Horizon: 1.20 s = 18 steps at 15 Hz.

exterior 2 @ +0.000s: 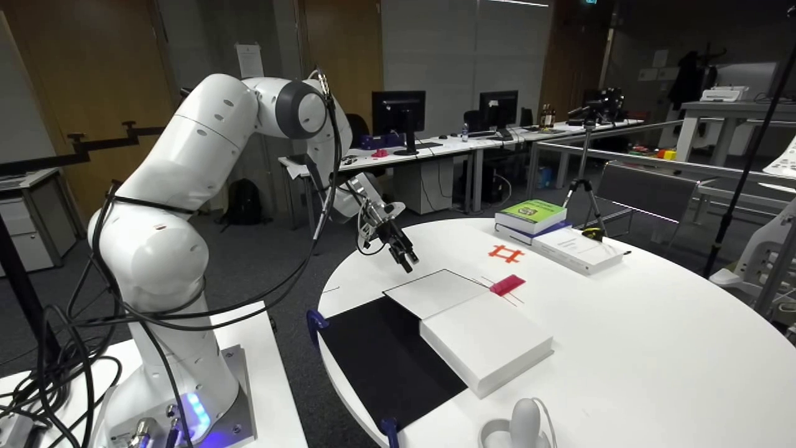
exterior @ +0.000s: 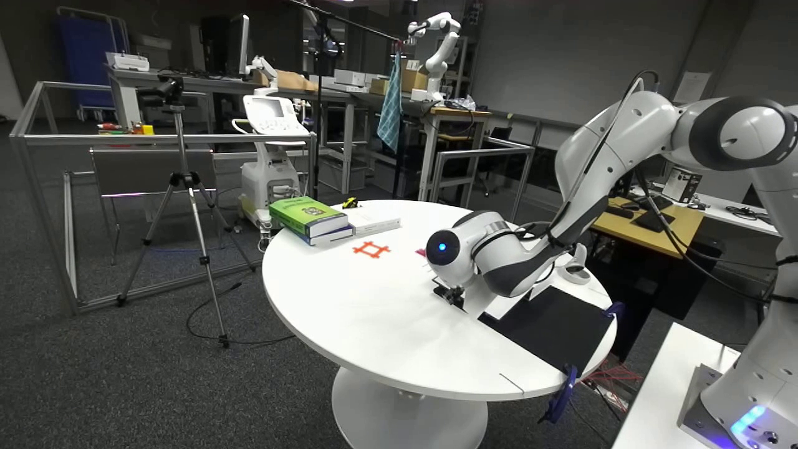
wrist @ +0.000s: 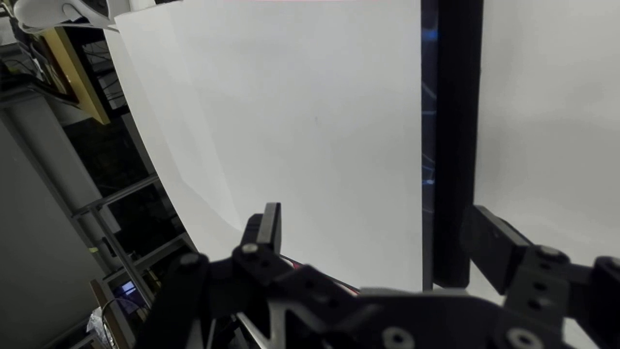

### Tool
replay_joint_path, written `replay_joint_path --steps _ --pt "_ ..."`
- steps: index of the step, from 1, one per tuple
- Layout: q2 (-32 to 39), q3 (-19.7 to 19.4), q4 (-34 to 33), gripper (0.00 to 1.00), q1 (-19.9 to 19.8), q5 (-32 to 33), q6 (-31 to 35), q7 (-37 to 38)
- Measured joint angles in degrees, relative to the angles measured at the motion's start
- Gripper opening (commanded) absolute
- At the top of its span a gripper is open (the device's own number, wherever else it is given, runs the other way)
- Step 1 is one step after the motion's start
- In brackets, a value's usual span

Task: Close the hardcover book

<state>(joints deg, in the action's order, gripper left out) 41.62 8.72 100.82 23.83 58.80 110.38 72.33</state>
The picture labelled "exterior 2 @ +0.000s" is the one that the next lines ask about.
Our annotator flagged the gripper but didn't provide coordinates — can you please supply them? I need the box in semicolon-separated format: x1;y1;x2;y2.
372;218;420;274

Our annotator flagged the open hardcover book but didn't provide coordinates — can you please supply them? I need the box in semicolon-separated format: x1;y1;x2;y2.
317;268;555;432

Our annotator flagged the blue book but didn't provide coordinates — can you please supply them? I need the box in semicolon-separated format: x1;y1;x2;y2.
495;220;573;246

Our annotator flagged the green book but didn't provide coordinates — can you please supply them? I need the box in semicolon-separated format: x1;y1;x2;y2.
495;199;568;236

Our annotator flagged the white book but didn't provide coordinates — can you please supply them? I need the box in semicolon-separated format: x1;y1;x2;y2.
531;226;625;276

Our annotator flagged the grey cabinet under desk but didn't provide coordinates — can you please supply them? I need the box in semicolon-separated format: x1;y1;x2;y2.
392;158;455;216

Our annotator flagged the red tape hash mark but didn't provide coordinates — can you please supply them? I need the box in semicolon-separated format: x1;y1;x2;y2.
488;244;525;264

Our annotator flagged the red block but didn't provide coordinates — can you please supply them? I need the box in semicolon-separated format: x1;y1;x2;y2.
489;274;527;296

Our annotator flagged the purple box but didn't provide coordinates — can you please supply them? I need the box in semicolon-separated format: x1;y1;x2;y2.
359;132;406;151

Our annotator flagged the row of white desks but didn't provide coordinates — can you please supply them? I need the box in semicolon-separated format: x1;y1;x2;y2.
278;117;646;232

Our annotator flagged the black office chair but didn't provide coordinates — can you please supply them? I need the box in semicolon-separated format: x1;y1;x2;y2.
345;113;371;151

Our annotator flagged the black monitor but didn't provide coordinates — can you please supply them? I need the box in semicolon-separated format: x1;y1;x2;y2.
478;90;520;133
371;90;428;157

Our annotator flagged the black backpack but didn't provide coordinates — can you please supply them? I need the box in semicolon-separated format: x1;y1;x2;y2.
220;178;266;227

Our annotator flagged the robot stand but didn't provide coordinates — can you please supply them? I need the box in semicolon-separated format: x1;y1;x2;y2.
0;301;309;448

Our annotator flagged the white hand controller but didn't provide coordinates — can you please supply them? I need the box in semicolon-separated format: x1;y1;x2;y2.
478;398;558;448

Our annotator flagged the grey chair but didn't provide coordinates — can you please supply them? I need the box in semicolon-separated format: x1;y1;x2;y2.
583;161;717;245

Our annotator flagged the paper sheet on door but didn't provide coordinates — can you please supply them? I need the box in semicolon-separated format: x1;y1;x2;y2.
235;43;266;80

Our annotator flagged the coat rack with coats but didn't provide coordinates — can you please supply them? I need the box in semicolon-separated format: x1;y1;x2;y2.
667;42;727;114

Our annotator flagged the white device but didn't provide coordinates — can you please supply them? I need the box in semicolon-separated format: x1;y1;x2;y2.
699;85;751;104

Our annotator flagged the white chair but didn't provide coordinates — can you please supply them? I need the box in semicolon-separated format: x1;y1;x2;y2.
708;198;796;315

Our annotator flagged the grey table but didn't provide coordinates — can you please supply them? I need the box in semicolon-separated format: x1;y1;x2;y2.
674;98;796;167

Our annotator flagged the grey drawer cabinet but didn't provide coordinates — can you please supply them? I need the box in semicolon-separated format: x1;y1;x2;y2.
0;167;80;278

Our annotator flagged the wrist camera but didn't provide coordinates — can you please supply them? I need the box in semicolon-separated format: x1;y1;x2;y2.
357;200;381;245

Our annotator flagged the camera on tripod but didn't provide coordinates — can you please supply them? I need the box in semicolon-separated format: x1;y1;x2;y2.
562;87;626;238

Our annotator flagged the bundle of black cables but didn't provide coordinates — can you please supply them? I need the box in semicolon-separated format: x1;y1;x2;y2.
0;304;124;448

